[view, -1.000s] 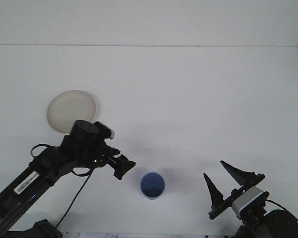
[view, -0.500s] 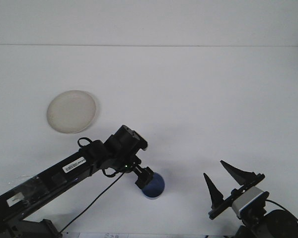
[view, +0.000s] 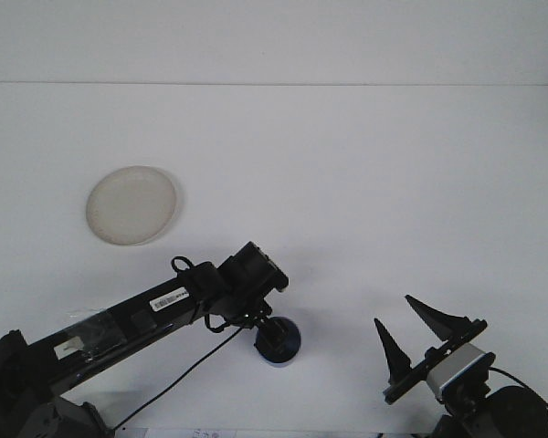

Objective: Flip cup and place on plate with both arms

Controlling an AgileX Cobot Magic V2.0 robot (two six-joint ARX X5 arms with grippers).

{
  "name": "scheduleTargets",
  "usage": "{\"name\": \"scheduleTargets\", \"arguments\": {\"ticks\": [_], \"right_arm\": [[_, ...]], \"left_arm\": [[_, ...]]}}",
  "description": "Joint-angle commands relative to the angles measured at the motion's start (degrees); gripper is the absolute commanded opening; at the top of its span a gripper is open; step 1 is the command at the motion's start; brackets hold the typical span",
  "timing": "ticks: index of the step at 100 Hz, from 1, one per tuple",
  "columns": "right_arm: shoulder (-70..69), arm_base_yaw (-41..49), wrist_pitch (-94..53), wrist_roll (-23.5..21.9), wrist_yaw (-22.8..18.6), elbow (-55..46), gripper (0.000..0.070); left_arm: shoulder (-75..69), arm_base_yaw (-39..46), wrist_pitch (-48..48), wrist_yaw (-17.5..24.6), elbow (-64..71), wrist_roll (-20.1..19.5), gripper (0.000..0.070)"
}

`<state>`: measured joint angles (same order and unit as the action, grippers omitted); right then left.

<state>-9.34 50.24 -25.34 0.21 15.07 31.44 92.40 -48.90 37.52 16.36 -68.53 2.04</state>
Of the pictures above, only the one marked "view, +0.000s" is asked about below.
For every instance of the pale blue cup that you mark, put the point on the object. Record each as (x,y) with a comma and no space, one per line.
(281,361)

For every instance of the pale round plate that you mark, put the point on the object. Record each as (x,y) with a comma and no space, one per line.
(132,205)

